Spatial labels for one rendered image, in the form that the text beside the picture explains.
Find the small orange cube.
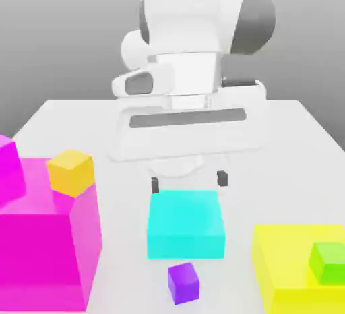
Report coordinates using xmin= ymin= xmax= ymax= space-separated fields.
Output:
xmin=46 ymin=149 xmax=96 ymax=199

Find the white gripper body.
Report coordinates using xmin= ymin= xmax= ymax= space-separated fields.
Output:
xmin=105 ymin=101 xmax=268 ymax=163

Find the small purple cube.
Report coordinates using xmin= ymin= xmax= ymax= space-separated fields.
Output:
xmin=167 ymin=262 xmax=201 ymax=306

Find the small green cube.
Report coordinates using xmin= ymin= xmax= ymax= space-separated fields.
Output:
xmin=309 ymin=241 xmax=345 ymax=286

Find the small magenta cube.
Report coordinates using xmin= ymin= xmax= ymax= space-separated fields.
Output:
xmin=0 ymin=134 xmax=27 ymax=208

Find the large magenta box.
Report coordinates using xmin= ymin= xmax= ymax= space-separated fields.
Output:
xmin=0 ymin=157 xmax=104 ymax=313

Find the large cyan box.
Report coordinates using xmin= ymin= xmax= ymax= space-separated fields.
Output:
xmin=146 ymin=189 xmax=226 ymax=260

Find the large yellow box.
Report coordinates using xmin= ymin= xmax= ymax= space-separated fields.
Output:
xmin=250 ymin=224 xmax=345 ymax=314

